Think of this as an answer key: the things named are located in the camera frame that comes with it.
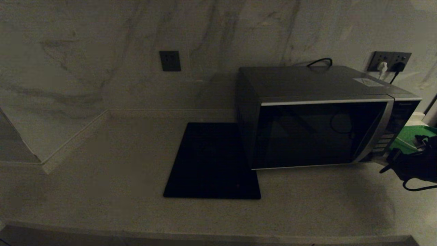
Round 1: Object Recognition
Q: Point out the black induction cooktop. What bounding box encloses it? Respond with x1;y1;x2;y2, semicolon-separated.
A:
163;122;262;200

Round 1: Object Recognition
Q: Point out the black single wall socket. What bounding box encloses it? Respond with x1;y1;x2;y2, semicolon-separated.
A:
159;51;181;72

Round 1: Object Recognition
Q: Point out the white power cable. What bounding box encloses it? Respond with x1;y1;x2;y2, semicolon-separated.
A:
398;138;420;148

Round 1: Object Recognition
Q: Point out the black double wall socket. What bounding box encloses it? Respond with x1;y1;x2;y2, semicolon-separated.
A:
368;51;412;72

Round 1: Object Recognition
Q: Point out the dark glass microwave door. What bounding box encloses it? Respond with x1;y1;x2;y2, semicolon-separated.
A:
252;99;395;170

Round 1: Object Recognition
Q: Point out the black curved cable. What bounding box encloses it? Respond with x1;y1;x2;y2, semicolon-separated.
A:
306;58;333;68

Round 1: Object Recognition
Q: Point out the black plug with cable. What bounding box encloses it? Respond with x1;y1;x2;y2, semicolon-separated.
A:
389;62;406;84

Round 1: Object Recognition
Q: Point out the silver microwave oven body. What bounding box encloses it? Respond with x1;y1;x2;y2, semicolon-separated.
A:
237;66;422;170

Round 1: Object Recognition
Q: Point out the green plastic tray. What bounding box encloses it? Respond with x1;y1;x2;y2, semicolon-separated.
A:
389;125;437;155

